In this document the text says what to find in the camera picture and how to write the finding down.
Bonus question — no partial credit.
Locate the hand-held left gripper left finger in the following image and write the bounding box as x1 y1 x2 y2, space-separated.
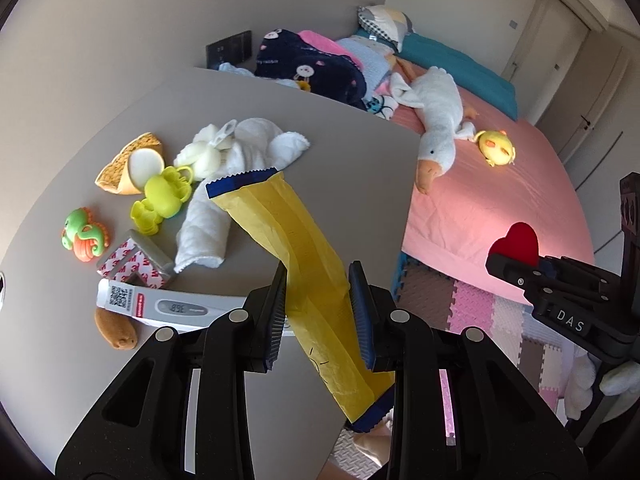
55 260 290 480

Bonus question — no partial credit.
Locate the green orange plastic toy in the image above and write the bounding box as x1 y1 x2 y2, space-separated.
61 207 111 263

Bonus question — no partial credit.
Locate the yellow-green plastic toy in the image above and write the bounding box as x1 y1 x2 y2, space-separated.
131 165 195 236

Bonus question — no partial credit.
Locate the white round disc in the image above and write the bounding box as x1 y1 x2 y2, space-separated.
129 149 165 188

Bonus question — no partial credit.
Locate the person's right hand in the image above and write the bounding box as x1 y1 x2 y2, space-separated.
565 351 640 419

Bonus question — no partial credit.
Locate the white thermometer box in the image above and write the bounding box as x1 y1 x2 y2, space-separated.
96 279 251 333

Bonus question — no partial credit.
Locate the brown plush toy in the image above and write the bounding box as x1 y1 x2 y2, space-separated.
95 308 138 351

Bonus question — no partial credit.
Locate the yellow chick plush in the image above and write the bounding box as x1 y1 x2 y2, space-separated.
474 129 516 168

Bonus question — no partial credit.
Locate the pink blanket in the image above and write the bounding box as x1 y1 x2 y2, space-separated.
298 30 351 58

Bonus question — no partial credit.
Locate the white goose plush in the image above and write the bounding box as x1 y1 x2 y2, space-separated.
390 66 478 195

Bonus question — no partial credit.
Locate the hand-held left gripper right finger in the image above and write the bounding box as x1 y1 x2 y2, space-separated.
347 260 588 480

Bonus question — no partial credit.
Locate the red white tape pack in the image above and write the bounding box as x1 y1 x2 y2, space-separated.
97 230 176 291

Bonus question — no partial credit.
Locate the red heart toy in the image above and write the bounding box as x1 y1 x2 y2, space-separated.
489 221 541 266

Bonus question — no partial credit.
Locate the pastel foam floor mat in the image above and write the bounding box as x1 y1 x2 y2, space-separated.
320 252 601 480

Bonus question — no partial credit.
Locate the light blue blanket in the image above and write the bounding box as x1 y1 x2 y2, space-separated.
335 35 396 93

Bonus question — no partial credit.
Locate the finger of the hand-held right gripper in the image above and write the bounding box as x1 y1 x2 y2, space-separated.
485 252 556 316
539 256 608 291

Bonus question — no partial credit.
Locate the black wall switch panel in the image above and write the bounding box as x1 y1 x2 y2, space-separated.
206 30 252 68

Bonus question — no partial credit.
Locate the person's bare leg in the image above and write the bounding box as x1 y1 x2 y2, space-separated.
320 427 396 480

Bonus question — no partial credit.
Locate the soybean print snack packet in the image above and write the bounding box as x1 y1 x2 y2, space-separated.
95 132 165 196

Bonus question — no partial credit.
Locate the light blue cloth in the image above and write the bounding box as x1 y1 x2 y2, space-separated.
218 61 257 77

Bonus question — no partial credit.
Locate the white cartoon print cloth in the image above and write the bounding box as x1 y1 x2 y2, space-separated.
365 92 401 121

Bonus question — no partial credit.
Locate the navy printed blanket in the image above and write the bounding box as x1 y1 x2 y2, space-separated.
255 29 368 110

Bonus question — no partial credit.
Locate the teal duvet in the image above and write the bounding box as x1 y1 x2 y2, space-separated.
397 32 518 121

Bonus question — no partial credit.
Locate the checkered pillow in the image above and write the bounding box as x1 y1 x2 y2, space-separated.
357 5 415 53

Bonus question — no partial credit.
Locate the yellow blue-edged packet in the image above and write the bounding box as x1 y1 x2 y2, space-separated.
205 167 396 433

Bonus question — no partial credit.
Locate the beige door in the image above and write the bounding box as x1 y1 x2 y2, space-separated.
557 45 631 191
502 0 591 121

